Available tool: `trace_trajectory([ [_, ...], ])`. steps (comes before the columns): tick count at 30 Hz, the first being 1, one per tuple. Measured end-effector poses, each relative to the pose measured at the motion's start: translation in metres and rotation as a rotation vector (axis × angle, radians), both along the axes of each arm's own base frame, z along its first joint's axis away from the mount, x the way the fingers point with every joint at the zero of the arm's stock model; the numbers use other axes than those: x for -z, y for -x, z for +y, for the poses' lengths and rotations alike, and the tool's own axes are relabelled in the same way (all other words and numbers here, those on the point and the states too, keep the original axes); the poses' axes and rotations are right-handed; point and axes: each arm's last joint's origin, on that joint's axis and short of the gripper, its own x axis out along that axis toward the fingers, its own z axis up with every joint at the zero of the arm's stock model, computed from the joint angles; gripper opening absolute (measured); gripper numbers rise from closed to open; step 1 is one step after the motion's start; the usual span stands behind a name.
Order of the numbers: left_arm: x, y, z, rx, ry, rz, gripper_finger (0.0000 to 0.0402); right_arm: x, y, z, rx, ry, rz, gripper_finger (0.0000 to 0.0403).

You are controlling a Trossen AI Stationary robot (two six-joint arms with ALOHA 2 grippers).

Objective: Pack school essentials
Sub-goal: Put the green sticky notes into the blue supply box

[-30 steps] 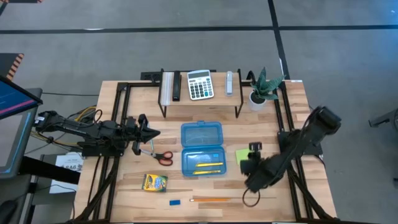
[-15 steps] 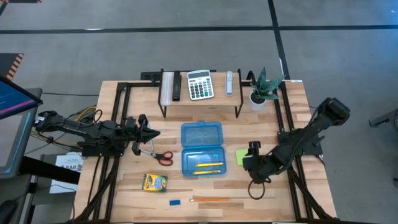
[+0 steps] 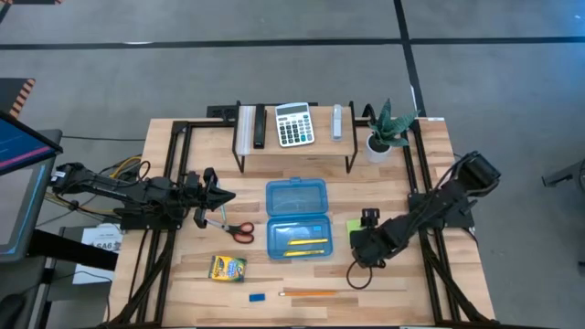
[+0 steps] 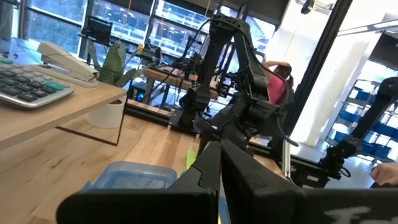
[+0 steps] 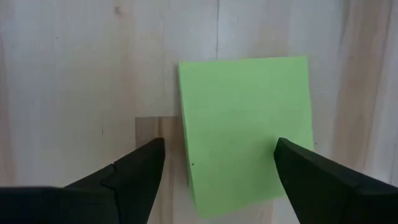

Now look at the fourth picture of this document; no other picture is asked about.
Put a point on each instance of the white desk calculator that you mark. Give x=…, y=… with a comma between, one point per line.
x=31, y=87

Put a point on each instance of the wooden shelf riser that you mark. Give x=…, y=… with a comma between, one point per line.
x=46, y=118

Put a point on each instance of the person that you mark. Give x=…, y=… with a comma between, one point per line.
x=276, y=88

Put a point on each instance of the grey stapler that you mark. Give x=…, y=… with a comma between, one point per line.
x=68, y=65

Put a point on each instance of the rack with blue bins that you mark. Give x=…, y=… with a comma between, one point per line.
x=354, y=116

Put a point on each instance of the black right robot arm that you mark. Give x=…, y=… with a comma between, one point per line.
x=217, y=56

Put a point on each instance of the wooden background desk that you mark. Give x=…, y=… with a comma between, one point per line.
x=168, y=77

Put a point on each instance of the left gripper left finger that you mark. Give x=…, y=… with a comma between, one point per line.
x=140, y=207

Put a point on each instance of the black perforated panel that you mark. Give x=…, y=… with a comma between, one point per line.
x=99, y=29

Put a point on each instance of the person's hand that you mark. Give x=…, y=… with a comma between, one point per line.
x=385, y=174

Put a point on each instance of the white plant pot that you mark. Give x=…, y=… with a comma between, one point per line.
x=105, y=115

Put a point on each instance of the green snake plant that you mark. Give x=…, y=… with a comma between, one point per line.
x=113, y=65

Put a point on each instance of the green sticky note pad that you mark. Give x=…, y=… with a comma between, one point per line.
x=191, y=158

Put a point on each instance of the blue plastic pencil case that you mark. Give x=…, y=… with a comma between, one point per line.
x=133, y=177

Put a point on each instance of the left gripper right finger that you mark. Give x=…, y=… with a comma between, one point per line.
x=280, y=207

